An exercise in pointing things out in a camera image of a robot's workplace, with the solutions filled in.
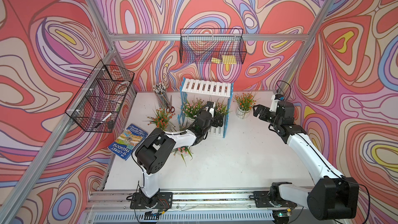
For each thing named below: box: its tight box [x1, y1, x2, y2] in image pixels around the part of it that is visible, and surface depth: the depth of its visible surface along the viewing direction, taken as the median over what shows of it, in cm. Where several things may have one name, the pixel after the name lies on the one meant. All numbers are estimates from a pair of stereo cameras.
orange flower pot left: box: [142, 107, 177, 132], surface depth 90 cm
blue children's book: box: [107, 123, 149, 161], surface depth 93 cm
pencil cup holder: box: [152, 82, 170, 109], surface depth 101 cm
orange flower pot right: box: [233, 91, 261, 120], surface depth 101 cm
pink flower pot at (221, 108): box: [214, 96, 233, 118], surface depth 91 cm
